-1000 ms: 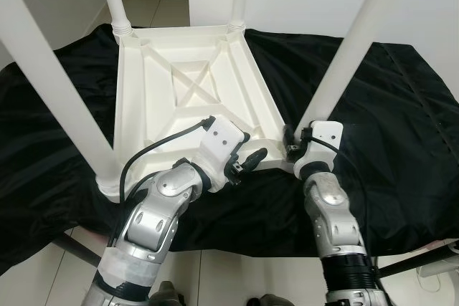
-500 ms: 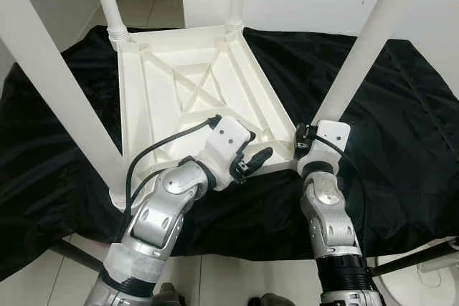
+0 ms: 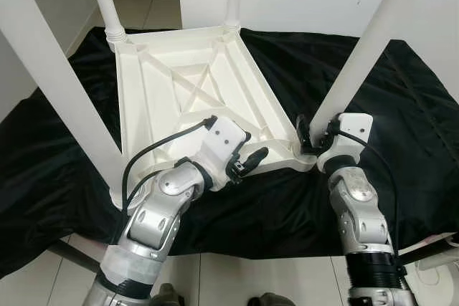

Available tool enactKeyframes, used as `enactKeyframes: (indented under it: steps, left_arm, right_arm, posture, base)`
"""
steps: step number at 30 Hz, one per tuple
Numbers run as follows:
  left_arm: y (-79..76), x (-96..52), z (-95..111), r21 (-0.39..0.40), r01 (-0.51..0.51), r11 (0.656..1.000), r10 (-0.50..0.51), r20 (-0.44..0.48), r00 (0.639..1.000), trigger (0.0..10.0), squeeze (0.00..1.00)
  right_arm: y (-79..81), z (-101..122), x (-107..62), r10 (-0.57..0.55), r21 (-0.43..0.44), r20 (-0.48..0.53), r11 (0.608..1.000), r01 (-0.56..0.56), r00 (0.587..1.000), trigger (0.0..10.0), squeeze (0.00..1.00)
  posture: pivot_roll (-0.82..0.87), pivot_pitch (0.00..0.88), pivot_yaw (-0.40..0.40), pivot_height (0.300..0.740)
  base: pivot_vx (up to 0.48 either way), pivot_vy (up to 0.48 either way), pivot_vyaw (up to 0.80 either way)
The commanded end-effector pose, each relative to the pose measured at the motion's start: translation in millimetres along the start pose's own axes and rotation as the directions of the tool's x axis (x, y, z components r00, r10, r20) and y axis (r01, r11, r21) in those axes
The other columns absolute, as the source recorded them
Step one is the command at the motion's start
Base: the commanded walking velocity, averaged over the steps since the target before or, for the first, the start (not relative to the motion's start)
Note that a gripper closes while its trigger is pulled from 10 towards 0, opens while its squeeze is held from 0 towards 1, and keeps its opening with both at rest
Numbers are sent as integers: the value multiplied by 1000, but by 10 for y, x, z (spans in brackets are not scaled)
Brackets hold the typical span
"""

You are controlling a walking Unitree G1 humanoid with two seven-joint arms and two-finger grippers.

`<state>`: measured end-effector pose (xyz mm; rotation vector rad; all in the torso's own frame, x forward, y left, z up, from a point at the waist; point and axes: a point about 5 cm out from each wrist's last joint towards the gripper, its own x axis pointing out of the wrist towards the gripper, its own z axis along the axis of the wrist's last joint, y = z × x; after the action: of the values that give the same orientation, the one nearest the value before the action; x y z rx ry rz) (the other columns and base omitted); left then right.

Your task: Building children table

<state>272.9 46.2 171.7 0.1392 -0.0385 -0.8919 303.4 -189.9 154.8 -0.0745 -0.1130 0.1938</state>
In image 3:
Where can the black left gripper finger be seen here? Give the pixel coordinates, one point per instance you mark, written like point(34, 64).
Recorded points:
point(255, 157)
point(247, 137)

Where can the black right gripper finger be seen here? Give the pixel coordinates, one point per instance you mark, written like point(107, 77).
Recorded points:
point(303, 132)

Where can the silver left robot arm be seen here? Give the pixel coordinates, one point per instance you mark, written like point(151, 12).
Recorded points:
point(158, 213)

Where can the black fabric table cover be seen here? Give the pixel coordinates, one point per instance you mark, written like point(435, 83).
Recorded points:
point(401, 127)

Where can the grey robot right leg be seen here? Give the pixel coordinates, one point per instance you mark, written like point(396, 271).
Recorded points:
point(271, 299)

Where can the grey robot leg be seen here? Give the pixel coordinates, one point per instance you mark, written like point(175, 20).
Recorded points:
point(271, 299)
point(166, 297)

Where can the grey robot left leg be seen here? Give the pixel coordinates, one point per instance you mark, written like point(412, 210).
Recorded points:
point(166, 297)

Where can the dark metal table leg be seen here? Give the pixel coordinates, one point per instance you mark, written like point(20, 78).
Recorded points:
point(423, 251)
point(72, 256)

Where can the white floor fan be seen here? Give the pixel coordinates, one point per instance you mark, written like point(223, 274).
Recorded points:
point(441, 270)

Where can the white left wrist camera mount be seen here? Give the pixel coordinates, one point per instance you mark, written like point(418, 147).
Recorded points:
point(226, 141)

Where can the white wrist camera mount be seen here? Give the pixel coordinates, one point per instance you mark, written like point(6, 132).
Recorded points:
point(351, 130)
point(226, 141)

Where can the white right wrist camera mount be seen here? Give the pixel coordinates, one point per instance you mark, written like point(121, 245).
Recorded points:
point(351, 130)

